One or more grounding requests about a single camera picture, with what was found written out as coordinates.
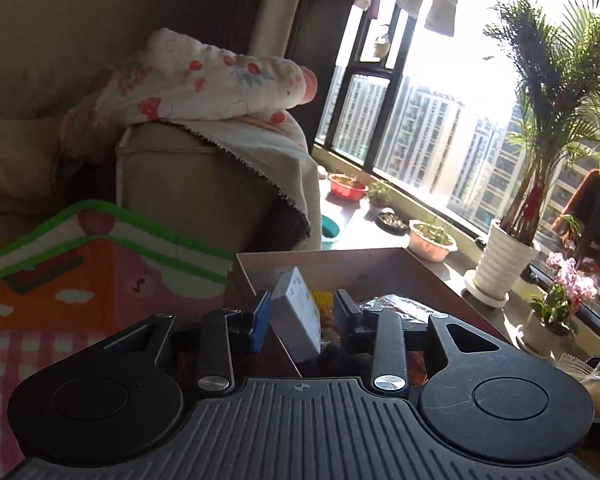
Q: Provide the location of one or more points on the beige sofa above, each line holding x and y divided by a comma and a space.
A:
190, 185

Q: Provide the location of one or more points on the small hanging ornament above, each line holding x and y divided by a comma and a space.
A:
381, 45

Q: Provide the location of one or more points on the red snack packet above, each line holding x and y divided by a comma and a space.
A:
395, 307

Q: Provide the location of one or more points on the dark shallow plant dish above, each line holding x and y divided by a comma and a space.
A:
392, 222

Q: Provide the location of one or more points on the black window frame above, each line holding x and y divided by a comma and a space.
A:
385, 110

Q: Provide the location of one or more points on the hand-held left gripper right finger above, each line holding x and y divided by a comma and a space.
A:
346, 320

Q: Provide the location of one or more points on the cardboard box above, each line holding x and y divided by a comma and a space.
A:
360, 270

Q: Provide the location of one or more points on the floral white blanket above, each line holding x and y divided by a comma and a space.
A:
205, 75

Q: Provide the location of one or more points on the red basin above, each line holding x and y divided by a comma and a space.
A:
347, 189

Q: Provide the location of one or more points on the yellow corn toy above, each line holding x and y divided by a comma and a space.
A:
325, 302

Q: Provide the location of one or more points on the brown hanging garment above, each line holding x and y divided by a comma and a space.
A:
585, 210

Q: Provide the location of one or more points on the colourful green-edged play mat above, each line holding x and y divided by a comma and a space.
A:
130, 270

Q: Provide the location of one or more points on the pink orchid in white pot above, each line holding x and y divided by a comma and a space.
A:
545, 330

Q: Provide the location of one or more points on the palm in white ribbed pot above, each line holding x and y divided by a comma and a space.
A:
505, 265

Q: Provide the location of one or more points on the small green potted plant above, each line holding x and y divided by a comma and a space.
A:
380, 197

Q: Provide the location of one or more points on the small white box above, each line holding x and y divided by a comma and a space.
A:
297, 315

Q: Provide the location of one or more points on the grey fringed sofa cover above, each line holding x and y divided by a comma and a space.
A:
280, 160

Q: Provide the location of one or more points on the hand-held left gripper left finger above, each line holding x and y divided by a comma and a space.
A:
260, 320

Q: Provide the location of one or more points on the teal basin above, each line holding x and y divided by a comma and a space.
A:
330, 230

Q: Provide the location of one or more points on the pink flower pot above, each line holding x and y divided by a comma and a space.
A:
432, 245

